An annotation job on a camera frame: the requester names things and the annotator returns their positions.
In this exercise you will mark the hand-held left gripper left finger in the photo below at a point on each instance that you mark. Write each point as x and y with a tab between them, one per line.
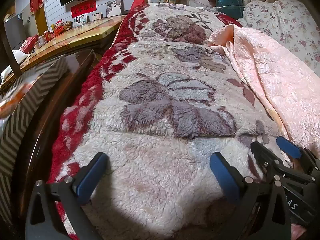
92	177

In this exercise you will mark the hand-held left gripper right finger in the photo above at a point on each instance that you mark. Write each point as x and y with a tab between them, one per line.
225	177

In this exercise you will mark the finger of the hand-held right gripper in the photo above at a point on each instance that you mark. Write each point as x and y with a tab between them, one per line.
288	147
265	157

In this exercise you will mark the chevron-patterned storage box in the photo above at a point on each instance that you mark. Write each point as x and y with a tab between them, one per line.
25	115

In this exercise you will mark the red floral fleece blanket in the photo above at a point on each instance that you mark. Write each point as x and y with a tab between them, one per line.
162	155

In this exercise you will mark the pink quilted blanket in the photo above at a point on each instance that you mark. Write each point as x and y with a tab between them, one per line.
275	80

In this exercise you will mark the floral bed sheet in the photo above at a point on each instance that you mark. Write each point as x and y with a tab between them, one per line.
287	22

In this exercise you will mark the wooden table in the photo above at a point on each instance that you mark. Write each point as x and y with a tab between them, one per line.
82	35

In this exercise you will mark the red gift box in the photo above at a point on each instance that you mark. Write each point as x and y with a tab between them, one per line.
29	43

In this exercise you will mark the red and white plush doll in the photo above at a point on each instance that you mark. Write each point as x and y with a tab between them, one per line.
59	27

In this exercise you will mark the brown teddy bear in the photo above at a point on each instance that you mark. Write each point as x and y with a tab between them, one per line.
69	24

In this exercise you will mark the blue plastic bag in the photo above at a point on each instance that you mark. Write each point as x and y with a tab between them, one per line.
227	0

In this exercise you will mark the grey refrigerator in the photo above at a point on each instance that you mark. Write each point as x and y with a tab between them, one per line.
15	30

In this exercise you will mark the large wedding photo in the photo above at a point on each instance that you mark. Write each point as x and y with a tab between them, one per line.
113	7

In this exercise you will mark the dark wooden bed frame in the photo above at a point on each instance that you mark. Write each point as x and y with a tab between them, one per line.
57	92

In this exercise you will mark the dark wooden post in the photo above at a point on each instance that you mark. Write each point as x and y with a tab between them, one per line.
11	55

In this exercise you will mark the small photo frame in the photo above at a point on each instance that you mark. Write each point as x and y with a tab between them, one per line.
96	16
80	19

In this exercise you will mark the red wall banner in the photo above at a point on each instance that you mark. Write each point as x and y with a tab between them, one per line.
83	7

